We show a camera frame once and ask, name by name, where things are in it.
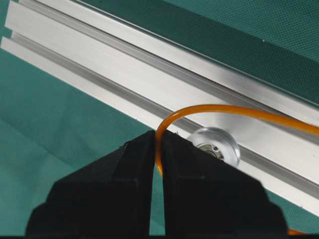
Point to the green table cloth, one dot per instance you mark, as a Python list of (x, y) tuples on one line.
[(48, 129)]

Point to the orange rubber band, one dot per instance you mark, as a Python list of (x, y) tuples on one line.
[(224, 109)]

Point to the left metal pulley shaft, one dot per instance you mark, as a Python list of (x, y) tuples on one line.
[(218, 143)]

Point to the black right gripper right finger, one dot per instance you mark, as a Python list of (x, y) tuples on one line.
[(219, 199)]

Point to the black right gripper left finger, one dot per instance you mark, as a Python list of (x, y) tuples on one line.
[(109, 198)]

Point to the aluminium extrusion rail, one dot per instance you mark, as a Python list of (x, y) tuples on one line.
[(149, 58)]

